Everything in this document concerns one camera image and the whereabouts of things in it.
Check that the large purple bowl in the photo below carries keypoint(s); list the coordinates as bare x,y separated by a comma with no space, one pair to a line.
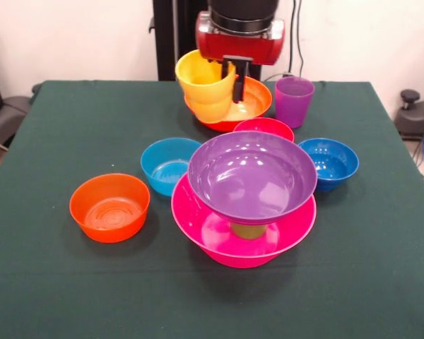
251,183

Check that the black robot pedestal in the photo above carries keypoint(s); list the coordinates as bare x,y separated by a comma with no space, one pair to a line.
176,35

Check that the green cup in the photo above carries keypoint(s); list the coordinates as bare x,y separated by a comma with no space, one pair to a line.
249,231

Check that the small red bowl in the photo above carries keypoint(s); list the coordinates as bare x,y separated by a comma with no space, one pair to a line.
265,124

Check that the purple cup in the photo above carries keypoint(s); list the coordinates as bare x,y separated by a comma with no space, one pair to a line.
293,109

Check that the light blue bowl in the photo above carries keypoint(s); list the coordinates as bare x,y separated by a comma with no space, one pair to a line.
162,162

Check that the yellow cup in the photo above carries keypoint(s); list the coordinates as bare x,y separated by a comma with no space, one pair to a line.
205,95

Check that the large orange bowl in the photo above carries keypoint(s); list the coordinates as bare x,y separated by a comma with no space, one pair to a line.
258,99

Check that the small orange-red bowl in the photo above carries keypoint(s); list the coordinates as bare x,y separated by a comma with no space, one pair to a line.
109,208

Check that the large pink bowl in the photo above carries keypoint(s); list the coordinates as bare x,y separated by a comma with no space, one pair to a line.
191,219

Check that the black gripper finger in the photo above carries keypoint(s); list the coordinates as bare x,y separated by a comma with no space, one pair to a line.
227,69
241,84

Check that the black stand with knob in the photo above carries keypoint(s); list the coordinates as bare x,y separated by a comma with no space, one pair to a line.
417,116

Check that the dark blue bowl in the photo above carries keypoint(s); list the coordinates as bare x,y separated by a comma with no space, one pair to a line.
339,166

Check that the dark green table cloth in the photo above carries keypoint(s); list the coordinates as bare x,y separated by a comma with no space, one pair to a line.
357,247

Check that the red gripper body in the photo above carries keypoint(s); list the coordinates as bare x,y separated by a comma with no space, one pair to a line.
240,46

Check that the black stand base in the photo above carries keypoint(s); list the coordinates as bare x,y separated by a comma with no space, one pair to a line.
7,116

